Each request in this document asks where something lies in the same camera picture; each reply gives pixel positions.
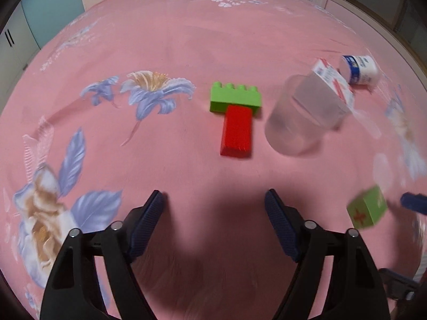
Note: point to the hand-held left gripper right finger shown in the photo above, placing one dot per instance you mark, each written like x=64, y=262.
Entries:
x=282, y=221

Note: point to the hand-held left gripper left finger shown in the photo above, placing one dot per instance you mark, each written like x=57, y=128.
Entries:
x=148, y=215

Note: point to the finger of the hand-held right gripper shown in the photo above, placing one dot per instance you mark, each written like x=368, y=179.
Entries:
x=414, y=202
x=398, y=285

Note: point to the green box with red mark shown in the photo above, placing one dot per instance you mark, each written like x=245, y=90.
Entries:
x=367, y=208

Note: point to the white box with red stripes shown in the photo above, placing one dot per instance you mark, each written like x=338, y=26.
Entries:
x=335, y=80

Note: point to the pink floral blanket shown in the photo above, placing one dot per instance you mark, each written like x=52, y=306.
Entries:
x=150, y=123

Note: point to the red toy block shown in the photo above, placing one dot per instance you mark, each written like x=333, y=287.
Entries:
x=237, y=130

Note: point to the clear plastic cup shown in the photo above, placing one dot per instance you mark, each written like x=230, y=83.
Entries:
x=303, y=116

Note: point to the green toy brick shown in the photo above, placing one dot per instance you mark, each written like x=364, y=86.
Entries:
x=233, y=98

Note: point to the white bottle with blue label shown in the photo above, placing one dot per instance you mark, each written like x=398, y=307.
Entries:
x=360, y=70

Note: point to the white wardrobe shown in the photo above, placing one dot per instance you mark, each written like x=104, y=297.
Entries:
x=16, y=36

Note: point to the window with dark frame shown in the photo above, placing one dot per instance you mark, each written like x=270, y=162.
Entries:
x=390, y=3

